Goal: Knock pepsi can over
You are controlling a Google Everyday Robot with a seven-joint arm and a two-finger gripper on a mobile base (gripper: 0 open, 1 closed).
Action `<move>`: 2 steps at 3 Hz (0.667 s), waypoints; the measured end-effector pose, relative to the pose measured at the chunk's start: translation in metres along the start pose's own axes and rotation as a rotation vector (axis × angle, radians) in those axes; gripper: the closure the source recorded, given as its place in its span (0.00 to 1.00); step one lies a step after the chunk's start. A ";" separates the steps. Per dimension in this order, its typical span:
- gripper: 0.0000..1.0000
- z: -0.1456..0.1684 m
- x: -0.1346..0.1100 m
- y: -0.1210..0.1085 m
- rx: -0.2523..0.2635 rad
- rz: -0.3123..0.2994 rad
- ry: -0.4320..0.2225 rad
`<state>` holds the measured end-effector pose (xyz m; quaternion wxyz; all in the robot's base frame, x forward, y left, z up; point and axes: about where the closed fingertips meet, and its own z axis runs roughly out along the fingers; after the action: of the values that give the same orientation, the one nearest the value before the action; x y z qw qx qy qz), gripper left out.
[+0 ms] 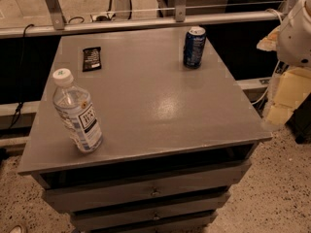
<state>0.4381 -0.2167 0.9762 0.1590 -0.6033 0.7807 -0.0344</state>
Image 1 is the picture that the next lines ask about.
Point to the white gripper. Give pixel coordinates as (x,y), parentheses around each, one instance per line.
(296,38)

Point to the metal guard rail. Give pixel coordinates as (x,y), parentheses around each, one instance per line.
(34,18)

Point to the grey drawer cabinet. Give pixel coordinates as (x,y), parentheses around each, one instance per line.
(156,115)

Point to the clear water bottle white cap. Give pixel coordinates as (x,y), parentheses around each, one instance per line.
(75,108)

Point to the middle grey drawer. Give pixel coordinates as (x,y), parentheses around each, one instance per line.
(150,210)

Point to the shoe tip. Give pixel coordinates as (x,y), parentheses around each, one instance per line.
(19,228)

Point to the bottom grey drawer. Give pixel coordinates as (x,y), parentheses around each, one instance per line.
(164,225)

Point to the black snack packet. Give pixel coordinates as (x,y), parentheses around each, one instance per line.
(92,60)

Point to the blue pepsi can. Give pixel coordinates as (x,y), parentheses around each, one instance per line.
(194,47)

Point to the top grey drawer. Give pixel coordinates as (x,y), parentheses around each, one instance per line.
(98,195)

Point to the grey drawer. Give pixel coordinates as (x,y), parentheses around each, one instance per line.
(150,210)
(98,195)
(164,225)

